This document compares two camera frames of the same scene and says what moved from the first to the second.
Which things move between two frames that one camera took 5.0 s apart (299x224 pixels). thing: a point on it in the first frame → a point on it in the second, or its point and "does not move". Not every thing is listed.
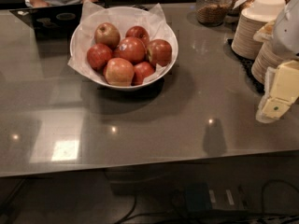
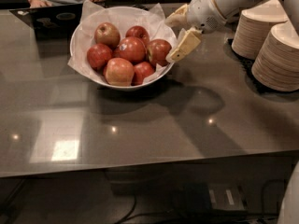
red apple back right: x=139 y=33 does not move
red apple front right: x=141 y=71 does not move
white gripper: x=287 y=32 → x=202 y=12
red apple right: x=160 y=51 does not move
